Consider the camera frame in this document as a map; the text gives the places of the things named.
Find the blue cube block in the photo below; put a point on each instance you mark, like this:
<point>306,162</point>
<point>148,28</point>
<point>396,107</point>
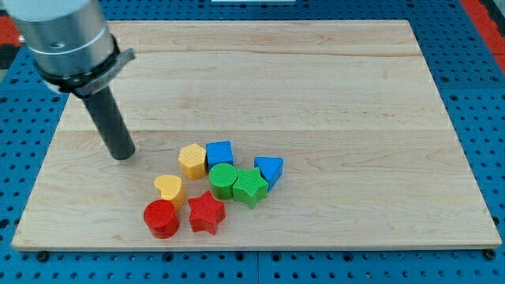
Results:
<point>219,152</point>

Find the blue triangle block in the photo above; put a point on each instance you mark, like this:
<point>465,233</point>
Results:
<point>271,169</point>

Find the green cylinder block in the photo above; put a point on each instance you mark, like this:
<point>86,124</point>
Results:
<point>222,177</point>

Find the wooden board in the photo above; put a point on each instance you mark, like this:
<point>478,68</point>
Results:
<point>371,158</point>

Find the red star block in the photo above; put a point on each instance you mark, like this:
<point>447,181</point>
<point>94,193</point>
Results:
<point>206,213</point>

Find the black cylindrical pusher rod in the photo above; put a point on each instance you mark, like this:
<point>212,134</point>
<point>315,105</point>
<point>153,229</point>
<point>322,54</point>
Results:
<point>108,120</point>

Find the yellow hexagon block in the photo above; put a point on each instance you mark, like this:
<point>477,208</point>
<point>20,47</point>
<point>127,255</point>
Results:
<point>192,161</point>

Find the red cylinder block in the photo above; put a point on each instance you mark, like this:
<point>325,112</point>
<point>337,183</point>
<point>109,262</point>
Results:
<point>160,216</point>

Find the green star block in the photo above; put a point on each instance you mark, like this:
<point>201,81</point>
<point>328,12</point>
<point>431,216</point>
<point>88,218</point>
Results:
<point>250,187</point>

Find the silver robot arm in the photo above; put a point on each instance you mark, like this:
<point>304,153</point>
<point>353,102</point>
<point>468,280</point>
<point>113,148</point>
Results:
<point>71,43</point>

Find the yellow heart block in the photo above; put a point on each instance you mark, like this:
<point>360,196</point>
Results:
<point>170,188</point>

